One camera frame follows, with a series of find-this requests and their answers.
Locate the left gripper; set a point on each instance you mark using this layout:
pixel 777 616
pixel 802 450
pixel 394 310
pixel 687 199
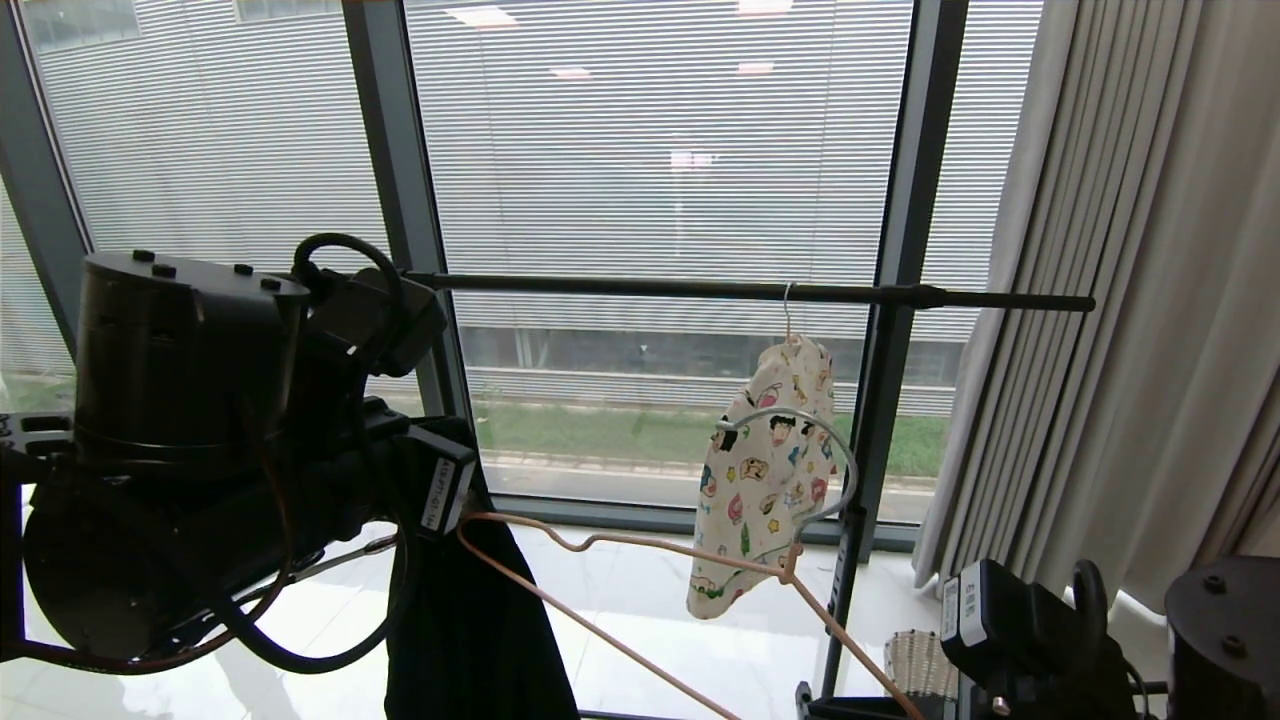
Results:
pixel 420 470

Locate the black garment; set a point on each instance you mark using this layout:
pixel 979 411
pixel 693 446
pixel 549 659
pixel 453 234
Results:
pixel 470 640

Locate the cream printed garment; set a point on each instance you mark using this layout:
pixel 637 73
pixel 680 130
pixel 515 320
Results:
pixel 760 500

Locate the pink clothes hanger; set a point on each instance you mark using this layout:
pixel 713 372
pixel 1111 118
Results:
pixel 788 310
pixel 790 572

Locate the black clothes rack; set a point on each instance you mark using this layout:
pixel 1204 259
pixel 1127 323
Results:
pixel 650 288

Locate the white laundry basket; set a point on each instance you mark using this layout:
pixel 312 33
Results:
pixel 920 665

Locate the window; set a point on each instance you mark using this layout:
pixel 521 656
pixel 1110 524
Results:
pixel 400 150

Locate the beige curtain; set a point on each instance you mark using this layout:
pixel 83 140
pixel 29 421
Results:
pixel 1130 300

